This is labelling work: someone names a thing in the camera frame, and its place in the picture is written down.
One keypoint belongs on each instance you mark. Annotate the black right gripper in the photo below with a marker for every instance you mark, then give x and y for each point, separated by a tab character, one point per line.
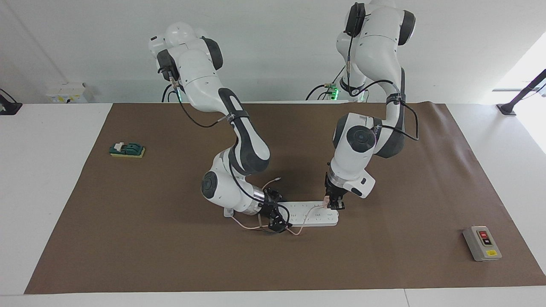
268	204

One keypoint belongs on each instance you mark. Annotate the brown table mat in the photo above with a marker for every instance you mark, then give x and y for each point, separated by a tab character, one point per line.
273	264

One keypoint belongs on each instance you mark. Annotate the white power strip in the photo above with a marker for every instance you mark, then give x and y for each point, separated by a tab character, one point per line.
315	215

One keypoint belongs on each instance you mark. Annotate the green lit base connector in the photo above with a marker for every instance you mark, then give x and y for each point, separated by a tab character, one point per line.
333	91

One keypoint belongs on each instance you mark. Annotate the grey on-off switch box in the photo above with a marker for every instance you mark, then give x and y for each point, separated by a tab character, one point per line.
481	244

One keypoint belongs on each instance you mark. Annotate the pink charger adapter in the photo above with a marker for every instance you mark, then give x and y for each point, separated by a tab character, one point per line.
326	200

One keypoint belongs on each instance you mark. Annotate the black angled monitor stand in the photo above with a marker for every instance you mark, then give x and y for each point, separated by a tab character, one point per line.
518	97

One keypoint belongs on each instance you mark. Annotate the black desk clamp stand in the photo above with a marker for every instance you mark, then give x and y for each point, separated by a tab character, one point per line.
8	105

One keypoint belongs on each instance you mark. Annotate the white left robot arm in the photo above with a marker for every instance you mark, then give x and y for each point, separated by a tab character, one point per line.
367	51

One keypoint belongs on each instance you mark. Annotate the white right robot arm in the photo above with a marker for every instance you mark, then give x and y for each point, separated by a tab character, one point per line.
200	76

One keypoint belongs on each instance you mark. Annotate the green knife switch block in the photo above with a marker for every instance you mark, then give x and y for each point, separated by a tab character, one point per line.
127	150

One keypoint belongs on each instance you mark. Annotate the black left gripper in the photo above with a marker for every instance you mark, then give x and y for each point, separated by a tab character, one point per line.
333	184

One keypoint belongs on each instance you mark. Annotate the white wall socket box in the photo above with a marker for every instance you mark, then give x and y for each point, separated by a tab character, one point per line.
68	93

